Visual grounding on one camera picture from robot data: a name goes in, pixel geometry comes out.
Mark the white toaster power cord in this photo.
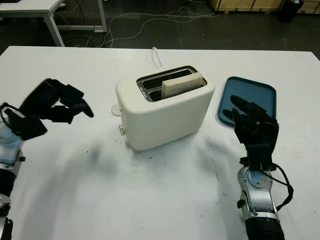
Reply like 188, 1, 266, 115
151, 46, 164, 68

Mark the white floor cable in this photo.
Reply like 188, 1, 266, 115
101, 6, 222, 48

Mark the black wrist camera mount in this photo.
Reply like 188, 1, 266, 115
246, 143, 274, 172
4, 108, 48, 141

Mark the black floor cable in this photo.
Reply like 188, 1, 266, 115
58, 0, 107, 48

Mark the cream white toaster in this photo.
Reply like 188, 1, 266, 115
115, 65, 216, 152

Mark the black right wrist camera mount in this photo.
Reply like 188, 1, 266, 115
246, 143, 274, 172

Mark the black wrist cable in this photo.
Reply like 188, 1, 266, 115
0, 101, 20, 126
271, 163, 295, 212

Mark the white bread slice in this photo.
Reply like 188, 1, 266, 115
161, 71, 204, 99

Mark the blue plastic tray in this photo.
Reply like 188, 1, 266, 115
216, 76, 278, 129

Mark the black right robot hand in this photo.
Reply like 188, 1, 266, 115
222, 94, 280, 151

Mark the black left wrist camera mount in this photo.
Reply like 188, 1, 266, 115
4, 108, 48, 141

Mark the black waste bin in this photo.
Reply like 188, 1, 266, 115
277, 0, 305, 23

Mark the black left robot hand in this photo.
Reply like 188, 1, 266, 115
19, 78, 95, 124

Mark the white toaster lever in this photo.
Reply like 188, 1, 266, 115
110, 104, 123, 118

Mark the white office desk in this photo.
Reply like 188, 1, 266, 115
0, 0, 108, 48

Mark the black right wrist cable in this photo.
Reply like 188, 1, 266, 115
271, 163, 295, 212

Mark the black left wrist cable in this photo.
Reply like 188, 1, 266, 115
0, 101, 20, 126

